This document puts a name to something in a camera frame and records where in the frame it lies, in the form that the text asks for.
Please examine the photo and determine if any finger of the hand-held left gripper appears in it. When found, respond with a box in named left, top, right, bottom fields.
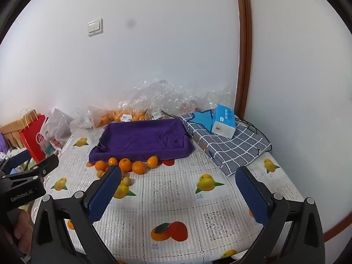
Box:
left=5, top=154, right=59, bottom=180
left=0, top=149, right=31, bottom=175

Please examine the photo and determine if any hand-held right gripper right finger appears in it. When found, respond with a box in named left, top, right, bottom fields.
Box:
left=235, top=166, right=330, bottom=264

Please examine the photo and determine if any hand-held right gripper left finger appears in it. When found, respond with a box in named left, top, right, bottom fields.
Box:
left=30, top=165, right=123, bottom=264

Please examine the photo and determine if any purple towel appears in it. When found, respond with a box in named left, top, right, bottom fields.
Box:
left=88, top=118, right=194, bottom=163

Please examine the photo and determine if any person's left hand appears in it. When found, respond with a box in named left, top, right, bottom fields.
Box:
left=12, top=209, right=35, bottom=257

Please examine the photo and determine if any red paper bag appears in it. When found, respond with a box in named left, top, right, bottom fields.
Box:
left=19, top=108, right=47, bottom=163

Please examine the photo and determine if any brown wooden slatted rack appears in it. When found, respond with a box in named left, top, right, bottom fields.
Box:
left=0, top=118, right=28, bottom=149

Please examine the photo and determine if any white red-print shopping bag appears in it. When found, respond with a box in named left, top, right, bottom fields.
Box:
left=49, top=137, right=63, bottom=152

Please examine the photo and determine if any white plastic bag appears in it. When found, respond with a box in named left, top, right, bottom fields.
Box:
left=41, top=108, right=72, bottom=152

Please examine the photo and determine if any grey checkered cloth bag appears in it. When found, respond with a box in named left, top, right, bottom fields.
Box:
left=180, top=113, right=271, bottom=176

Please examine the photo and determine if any blue tissue pack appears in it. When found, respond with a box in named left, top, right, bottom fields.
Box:
left=211, top=104, right=236, bottom=138

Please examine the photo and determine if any pile of bagged oranges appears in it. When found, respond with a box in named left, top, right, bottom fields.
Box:
left=96, top=109, right=146, bottom=125

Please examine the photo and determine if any brown wooden trim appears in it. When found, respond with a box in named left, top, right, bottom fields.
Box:
left=322, top=212, right=352, bottom=244

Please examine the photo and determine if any light blue paper sheet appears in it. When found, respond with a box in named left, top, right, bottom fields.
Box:
left=190, top=109, right=218, bottom=132

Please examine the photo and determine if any clear plastic bag with labels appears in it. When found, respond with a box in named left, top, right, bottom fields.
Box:
left=110, top=80, right=198, bottom=122

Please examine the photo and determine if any black cord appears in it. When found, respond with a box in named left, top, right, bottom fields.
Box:
left=235, top=118, right=273, bottom=153

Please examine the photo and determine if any brown wooden door frame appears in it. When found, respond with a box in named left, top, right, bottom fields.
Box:
left=235, top=0, right=253, bottom=116

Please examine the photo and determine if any white light switch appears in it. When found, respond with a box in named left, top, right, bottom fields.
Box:
left=87, top=19, right=103, bottom=37

